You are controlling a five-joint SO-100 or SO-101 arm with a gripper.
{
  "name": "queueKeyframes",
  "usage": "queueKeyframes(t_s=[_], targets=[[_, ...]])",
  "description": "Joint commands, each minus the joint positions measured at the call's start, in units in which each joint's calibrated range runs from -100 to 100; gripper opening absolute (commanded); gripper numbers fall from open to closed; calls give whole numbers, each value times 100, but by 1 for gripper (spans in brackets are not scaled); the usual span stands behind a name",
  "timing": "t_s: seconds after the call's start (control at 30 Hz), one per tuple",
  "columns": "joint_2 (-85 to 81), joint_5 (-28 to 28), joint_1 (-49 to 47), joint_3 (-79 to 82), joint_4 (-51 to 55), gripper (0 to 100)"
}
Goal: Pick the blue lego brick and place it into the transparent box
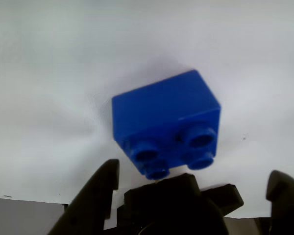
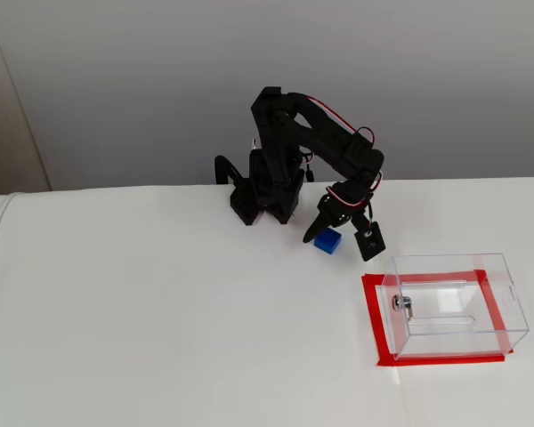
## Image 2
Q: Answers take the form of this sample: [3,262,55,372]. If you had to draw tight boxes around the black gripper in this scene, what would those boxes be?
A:
[302,179,376,245]

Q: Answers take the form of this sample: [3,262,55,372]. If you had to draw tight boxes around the blue lego brick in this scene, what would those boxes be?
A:
[313,229,344,256]

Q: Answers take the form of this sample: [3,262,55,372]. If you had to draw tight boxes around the transparent plastic box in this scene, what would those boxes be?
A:
[381,252,531,362]

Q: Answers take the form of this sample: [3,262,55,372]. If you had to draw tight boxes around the silver cam lock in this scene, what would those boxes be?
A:
[390,293,417,322]

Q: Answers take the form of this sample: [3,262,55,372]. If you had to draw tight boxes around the black table clamp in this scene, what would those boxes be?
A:
[213,154,250,189]

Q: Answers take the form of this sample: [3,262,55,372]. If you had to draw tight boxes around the black camera cable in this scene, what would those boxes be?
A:
[364,190,378,232]

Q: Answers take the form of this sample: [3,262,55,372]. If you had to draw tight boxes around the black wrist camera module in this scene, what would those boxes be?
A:
[353,222,387,262]

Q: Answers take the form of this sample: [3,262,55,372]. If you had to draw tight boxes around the red tape frame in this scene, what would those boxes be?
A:
[360,269,515,368]

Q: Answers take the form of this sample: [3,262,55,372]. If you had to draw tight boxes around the red white servo wires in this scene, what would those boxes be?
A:
[305,94,384,210]

